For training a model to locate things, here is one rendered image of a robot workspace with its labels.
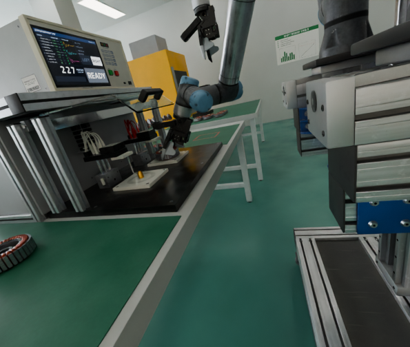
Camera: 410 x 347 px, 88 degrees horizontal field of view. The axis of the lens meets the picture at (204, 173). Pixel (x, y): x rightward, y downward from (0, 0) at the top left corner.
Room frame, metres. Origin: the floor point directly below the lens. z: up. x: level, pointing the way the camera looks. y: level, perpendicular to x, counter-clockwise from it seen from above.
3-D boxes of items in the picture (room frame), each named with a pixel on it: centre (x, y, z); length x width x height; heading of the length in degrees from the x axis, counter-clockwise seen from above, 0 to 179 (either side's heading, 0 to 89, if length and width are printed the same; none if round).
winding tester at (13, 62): (0.99, 0.49, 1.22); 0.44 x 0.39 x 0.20; 160
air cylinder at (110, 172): (0.80, 0.37, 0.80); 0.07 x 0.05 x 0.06; 160
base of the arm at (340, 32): (0.75, -0.54, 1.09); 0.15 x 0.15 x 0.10
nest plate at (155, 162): (0.98, 0.15, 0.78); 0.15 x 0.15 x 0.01; 70
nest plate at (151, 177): (0.75, 0.23, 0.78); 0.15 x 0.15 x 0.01; 70
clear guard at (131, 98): (0.74, 0.24, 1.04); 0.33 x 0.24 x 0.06; 70
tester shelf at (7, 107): (0.98, 0.49, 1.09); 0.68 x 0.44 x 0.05; 160
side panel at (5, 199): (0.70, 0.68, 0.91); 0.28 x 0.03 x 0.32; 70
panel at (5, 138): (0.95, 0.43, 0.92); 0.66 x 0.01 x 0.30; 160
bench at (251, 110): (3.17, -0.44, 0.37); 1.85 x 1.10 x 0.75; 160
